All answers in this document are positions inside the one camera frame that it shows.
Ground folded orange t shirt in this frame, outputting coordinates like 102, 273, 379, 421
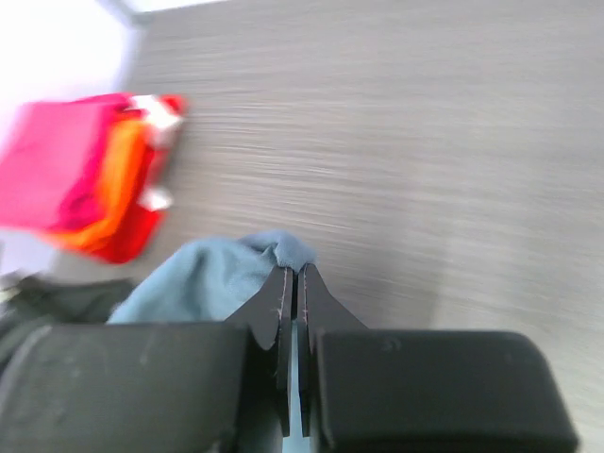
43, 118, 152, 259

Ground grey blue t shirt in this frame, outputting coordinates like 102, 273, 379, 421
108, 230, 316, 325

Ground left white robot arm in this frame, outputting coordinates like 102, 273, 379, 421
1, 274, 135, 365

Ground folded pink t shirt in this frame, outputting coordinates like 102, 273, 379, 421
1, 93, 129, 231

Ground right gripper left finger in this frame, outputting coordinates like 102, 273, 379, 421
226, 266, 295, 437

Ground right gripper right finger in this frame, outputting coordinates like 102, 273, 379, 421
297, 263, 367, 437

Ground folded red t shirt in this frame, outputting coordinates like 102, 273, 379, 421
85, 94, 187, 264

